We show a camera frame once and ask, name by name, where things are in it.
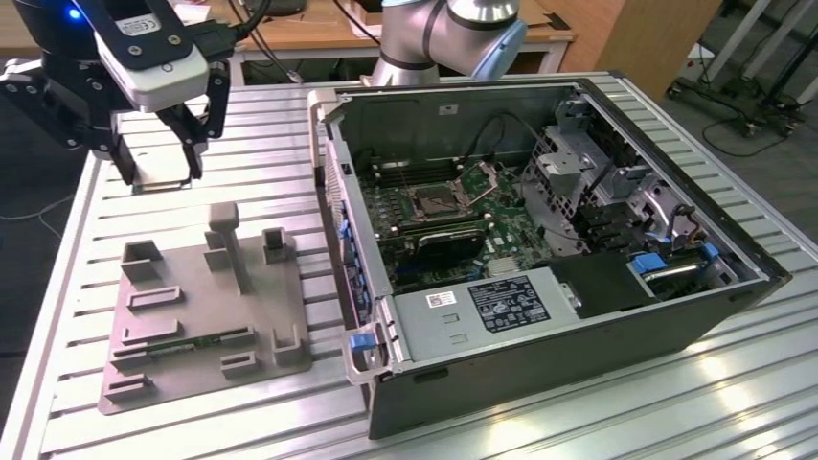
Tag green RAM stick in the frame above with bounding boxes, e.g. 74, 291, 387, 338
147, 333, 226, 358

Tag blue disk carrier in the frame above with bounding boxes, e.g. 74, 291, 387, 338
628, 252, 670, 279

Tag wooden desk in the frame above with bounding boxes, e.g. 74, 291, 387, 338
0, 0, 577, 87

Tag CPU socket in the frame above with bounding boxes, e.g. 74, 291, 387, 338
409, 184, 478, 224

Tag black open PC case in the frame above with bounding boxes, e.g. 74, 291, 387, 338
306, 76, 794, 441

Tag black round monitor foot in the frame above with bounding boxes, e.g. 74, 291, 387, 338
246, 0, 310, 15

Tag grey plastic parts rack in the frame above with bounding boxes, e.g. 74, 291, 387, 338
95, 200, 317, 417

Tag small silver heatsink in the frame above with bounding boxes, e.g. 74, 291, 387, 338
484, 257, 521, 278

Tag wooden cabinet panel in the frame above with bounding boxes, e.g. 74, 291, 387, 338
540, 0, 728, 102

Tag black camera cable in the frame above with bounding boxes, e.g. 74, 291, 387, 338
190, 0, 274, 58

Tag green motherboard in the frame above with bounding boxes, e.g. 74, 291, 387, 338
357, 160, 558, 296

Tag silver green CPU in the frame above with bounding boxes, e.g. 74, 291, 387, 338
121, 136, 195, 194

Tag silver metal drive cage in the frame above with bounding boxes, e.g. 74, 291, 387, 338
530, 98, 648, 202

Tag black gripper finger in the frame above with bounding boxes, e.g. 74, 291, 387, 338
157, 60, 233, 183
0, 57, 139, 189

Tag brown cardboard box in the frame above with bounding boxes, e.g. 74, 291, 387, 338
345, 0, 385, 38

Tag metal socket cover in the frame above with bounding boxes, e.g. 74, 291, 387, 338
450, 160, 506, 205

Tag black wire loop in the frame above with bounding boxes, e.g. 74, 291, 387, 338
464, 110, 542, 162

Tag black RAM slot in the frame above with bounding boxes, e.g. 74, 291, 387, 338
374, 165, 462, 175
373, 160, 461, 170
379, 174, 465, 187
377, 170, 464, 181

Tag black cable with clear plug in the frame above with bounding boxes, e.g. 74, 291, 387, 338
249, 28, 306, 83

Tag wheeled metal frame cart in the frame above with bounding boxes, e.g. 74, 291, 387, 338
664, 0, 818, 140

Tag silver power supply unit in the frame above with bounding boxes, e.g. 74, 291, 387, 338
390, 266, 585, 363

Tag black graphics card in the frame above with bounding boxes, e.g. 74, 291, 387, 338
402, 223, 489, 269

